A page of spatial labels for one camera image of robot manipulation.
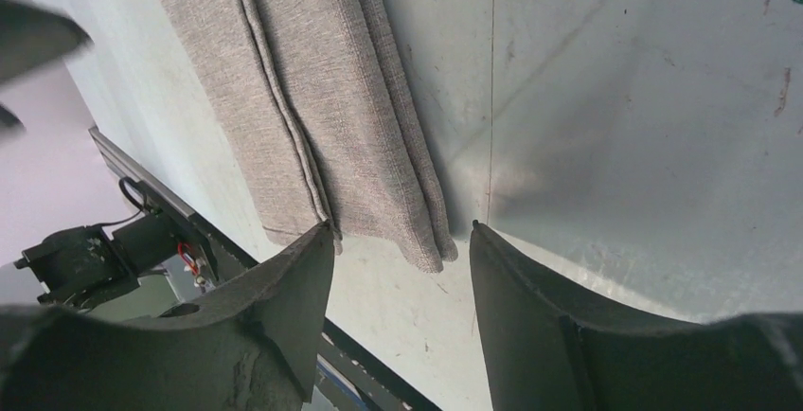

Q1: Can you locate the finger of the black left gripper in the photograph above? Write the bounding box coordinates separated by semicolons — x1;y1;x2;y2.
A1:
0;105;26;135
1;0;91;84

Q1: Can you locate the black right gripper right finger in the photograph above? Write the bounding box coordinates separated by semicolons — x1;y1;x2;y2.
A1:
470;223;802;410

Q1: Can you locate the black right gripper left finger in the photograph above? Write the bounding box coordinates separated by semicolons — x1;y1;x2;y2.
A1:
1;223;334;410

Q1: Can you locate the grey cloth napkin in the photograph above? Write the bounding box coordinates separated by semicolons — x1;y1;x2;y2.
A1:
159;0;457;273

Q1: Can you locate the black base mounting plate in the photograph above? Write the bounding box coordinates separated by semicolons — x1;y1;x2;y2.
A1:
188;213;438;410

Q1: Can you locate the aluminium front rail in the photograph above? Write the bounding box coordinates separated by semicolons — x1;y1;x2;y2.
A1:
88;126;196;218

